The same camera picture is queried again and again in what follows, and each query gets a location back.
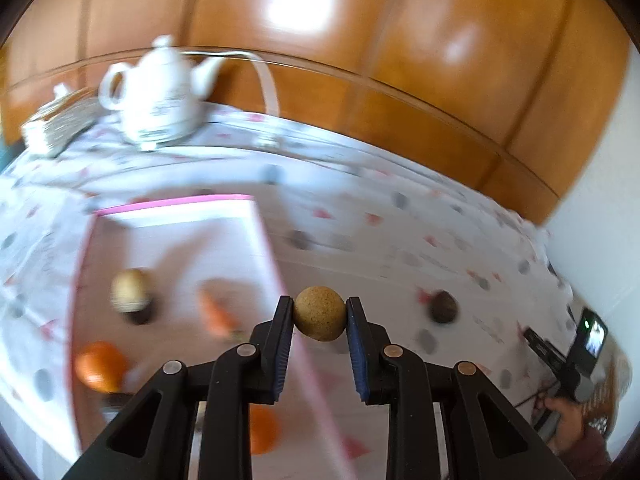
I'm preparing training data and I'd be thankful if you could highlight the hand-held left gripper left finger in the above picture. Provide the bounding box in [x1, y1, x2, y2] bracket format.
[62, 296, 296, 480]

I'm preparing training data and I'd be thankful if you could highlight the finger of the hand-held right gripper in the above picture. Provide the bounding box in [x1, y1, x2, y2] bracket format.
[522, 327, 568, 376]

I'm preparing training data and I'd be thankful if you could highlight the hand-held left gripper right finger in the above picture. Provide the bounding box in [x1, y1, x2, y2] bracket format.
[346, 296, 576, 480]

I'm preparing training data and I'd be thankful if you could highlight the tan longan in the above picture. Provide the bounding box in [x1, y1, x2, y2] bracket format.
[292, 286, 347, 342]

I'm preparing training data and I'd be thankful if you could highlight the small carrot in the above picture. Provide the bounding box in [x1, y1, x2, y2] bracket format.
[197, 287, 238, 338]

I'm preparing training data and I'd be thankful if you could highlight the small orange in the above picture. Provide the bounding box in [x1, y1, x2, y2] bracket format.
[249, 404, 282, 456]

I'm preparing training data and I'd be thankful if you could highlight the pink-edged shallow tray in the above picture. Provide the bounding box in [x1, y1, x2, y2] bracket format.
[65, 194, 358, 480]

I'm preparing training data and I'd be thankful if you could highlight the large orange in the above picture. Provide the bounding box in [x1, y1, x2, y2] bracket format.
[74, 341, 130, 394]

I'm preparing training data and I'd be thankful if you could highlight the person's right forearm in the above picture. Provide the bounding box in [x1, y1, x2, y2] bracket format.
[557, 425, 618, 480]

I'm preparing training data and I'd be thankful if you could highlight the person's right hand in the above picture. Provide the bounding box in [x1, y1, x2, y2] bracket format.
[545, 396, 588, 453]

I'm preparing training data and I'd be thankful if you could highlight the woven wicker object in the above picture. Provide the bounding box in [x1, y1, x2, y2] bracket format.
[585, 350, 633, 431]

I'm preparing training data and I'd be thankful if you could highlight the white patterned tablecloth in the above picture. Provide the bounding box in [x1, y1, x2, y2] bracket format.
[0, 102, 576, 480]

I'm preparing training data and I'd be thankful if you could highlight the silver kettle base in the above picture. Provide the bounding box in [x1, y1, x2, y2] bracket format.
[127, 132, 196, 152]

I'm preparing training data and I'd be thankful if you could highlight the white ceramic electric kettle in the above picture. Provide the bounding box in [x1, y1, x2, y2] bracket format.
[98, 35, 226, 146]

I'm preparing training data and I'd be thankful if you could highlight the silver embossed tissue box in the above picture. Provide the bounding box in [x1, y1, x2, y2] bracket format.
[21, 82, 103, 158]

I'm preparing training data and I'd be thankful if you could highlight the thin dark cable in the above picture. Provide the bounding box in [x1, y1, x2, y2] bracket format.
[515, 384, 561, 412]

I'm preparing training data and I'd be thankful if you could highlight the white power cord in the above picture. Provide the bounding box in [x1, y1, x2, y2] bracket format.
[185, 49, 283, 151]

